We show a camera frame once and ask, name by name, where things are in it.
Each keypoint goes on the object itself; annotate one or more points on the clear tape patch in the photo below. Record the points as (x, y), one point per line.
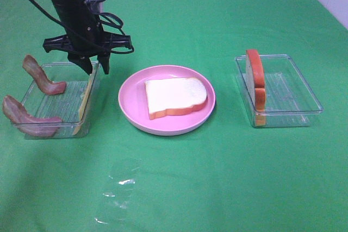
(115, 197)

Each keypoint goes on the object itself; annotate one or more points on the clear right plastic container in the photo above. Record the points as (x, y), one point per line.
(290, 102)

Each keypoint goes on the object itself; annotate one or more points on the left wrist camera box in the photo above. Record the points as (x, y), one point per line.
(94, 6)

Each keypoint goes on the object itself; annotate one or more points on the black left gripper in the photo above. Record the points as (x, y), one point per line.
(88, 34)

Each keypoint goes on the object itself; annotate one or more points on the clear left plastic container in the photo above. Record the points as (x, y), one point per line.
(65, 105)

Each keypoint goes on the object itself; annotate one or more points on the white bread slice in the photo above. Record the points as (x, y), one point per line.
(174, 96)

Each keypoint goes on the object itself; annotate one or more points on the bacon strip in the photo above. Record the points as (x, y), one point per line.
(31, 66)
(17, 114)

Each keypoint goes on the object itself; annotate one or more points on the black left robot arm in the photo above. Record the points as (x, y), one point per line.
(90, 32)

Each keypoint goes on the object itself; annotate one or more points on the upright bread slice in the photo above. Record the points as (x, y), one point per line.
(255, 79)

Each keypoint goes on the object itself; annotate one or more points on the clear plastic container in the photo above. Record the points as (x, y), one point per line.
(65, 105)
(290, 102)

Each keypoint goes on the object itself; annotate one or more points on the pink round plate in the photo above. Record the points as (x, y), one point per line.
(133, 101)

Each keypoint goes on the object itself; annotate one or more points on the green tablecloth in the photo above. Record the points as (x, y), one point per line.
(224, 176)

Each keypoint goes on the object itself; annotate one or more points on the yellow cheese slice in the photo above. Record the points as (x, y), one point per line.
(82, 107)

